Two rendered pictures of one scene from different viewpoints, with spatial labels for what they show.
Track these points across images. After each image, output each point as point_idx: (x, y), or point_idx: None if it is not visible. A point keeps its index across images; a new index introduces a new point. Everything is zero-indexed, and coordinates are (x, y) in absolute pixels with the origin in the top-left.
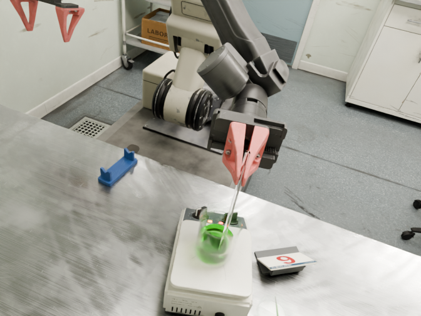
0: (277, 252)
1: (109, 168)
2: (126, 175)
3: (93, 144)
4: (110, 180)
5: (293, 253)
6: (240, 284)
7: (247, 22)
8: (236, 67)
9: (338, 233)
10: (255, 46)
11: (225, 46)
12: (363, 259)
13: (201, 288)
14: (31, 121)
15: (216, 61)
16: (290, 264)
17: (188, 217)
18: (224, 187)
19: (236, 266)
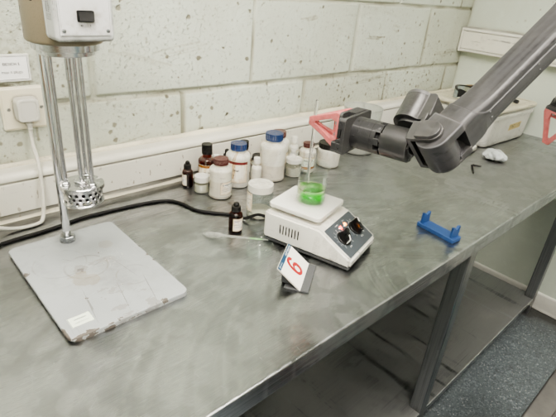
0: (307, 276)
1: (437, 224)
2: (431, 234)
3: (479, 229)
4: (420, 221)
5: (300, 285)
6: (279, 201)
7: (476, 95)
8: (408, 102)
9: (307, 337)
10: (447, 107)
11: (431, 94)
12: (264, 335)
13: (287, 190)
14: (510, 210)
15: (407, 93)
16: (285, 255)
17: (353, 218)
18: (407, 282)
19: (293, 204)
